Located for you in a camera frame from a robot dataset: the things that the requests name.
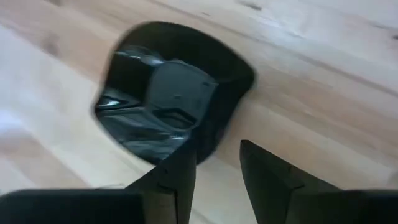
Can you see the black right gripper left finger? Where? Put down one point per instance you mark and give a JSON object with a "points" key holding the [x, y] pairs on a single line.
{"points": [[109, 208]]}

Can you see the black leaf-shaped mini plate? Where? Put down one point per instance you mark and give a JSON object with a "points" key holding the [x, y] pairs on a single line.
{"points": [[174, 93]]}

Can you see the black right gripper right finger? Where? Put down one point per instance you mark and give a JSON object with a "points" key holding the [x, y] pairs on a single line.
{"points": [[311, 208]]}

